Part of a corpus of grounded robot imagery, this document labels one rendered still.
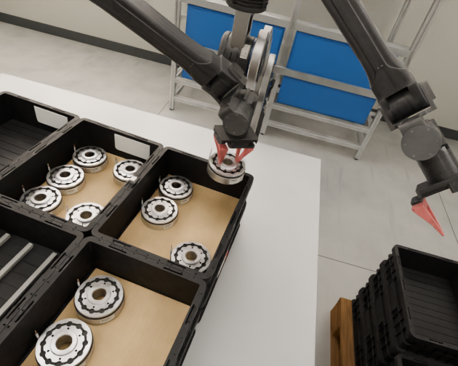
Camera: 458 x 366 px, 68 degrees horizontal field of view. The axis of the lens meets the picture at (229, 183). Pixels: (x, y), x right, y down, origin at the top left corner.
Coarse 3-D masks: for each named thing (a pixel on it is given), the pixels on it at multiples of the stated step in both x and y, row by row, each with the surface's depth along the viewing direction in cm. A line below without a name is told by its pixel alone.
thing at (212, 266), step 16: (208, 160) 105; (144, 176) 95; (128, 192) 90; (112, 208) 85; (240, 208) 92; (96, 224) 80; (112, 240) 78; (224, 240) 83; (160, 256) 77; (192, 272) 75; (208, 272) 76
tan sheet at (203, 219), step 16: (208, 192) 109; (192, 208) 103; (208, 208) 104; (224, 208) 105; (144, 224) 95; (176, 224) 97; (192, 224) 98; (208, 224) 99; (224, 224) 100; (128, 240) 90; (144, 240) 91; (160, 240) 92; (176, 240) 93; (192, 240) 94; (208, 240) 95
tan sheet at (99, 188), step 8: (72, 160) 110; (112, 160) 113; (120, 160) 114; (104, 168) 109; (112, 168) 110; (88, 176) 106; (96, 176) 106; (104, 176) 107; (112, 176) 107; (88, 184) 103; (96, 184) 104; (104, 184) 104; (112, 184) 105; (80, 192) 100; (88, 192) 101; (96, 192) 101; (104, 192) 102; (112, 192) 102; (64, 200) 97; (72, 200) 97; (80, 200) 98; (88, 200) 98; (96, 200) 99; (104, 200) 99; (64, 208) 95; (64, 216) 93
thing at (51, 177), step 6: (54, 168) 101; (60, 168) 102; (66, 168) 102; (72, 168) 102; (78, 168) 103; (48, 174) 99; (54, 174) 99; (78, 174) 101; (48, 180) 97; (54, 180) 98; (72, 180) 99; (78, 180) 99; (54, 186) 96; (60, 186) 96; (66, 186) 97; (72, 186) 98
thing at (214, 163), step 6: (216, 156) 94; (234, 156) 95; (210, 162) 91; (216, 162) 92; (240, 162) 94; (216, 168) 90; (222, 168) 90; (234, 168) 91; (240, 168) 92; (222, 174) 89; (228, 174) 89; (234, 174) 89; (240, 174) 90
